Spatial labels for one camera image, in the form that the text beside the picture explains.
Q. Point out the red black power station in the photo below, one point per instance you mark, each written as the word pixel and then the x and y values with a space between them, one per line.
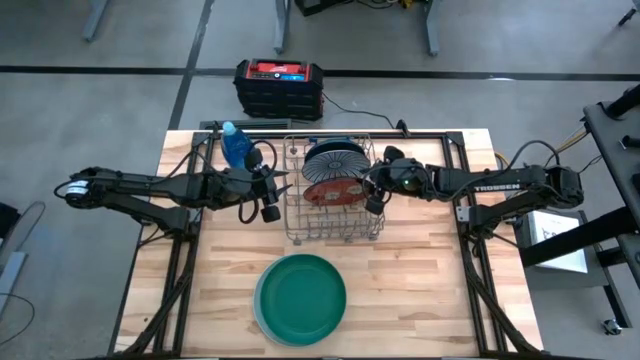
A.
pixel 277 95

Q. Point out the blue white striped plate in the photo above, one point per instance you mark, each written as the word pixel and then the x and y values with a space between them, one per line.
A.
pixel 335 167

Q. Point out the black grille bar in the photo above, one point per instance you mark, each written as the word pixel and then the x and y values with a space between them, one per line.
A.
pixel 250 123

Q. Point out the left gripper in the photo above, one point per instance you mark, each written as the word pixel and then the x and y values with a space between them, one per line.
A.
pixel 245 185

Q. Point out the black aluminium table frame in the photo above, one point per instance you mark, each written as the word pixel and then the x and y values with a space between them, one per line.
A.
pixel 199 137

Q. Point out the grey stand base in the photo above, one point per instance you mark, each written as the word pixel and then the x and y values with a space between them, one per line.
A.
pixel 10 270

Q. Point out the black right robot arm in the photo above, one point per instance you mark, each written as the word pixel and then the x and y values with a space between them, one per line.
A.
pixel 500 185

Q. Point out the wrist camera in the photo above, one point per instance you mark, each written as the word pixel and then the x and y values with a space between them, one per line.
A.
pixel 270 214
pixel 375 204

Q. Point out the pale blue plate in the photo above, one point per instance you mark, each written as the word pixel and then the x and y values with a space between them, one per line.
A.
pixel 255 310

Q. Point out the green deep plate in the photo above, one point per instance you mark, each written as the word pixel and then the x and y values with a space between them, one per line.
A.
pixel 302 300

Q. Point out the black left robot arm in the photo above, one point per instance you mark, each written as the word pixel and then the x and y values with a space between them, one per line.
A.
pixel 150 182

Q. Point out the black chair leg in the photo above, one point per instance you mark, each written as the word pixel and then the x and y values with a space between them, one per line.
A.
pixel 631 11

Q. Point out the black caster wheel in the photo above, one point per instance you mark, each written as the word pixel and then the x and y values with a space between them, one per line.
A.
pixel 612 327

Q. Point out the black metal stand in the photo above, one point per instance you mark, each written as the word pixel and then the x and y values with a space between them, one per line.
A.
pixel 610 130

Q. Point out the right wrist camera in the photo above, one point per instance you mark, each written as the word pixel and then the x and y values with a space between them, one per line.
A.
pixel 375 204

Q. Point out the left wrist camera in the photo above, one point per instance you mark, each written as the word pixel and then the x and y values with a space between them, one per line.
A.
pixel 270 214

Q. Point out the black computer tower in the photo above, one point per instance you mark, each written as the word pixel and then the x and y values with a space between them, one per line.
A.
pixel 320 6

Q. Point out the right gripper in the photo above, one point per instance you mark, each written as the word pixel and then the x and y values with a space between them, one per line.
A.
pixel 405 175

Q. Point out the white box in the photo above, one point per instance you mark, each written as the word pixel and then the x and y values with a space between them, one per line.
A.
pixel 555 245

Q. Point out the blue dish soap bottle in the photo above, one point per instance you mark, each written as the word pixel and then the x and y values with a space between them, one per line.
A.
pixel 235 147

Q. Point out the red daisy plate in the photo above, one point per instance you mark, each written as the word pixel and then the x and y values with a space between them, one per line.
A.
pixel 335 194

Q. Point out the silver metal bracket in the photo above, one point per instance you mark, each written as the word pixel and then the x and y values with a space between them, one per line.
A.
pixel 462 214

